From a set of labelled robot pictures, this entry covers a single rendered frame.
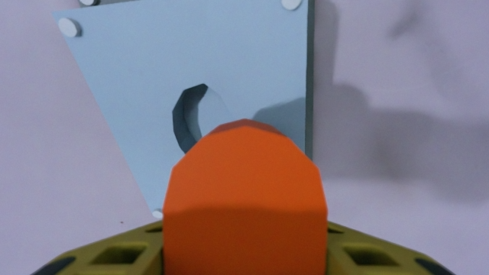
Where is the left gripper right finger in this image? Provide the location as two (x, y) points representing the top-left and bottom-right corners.
(325, 221), (444, 275)

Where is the light blue square plate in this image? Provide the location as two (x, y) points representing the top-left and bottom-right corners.
(51, 0), (308, 214)

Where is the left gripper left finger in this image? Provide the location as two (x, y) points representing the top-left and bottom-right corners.
(46, 219), (164, 275)

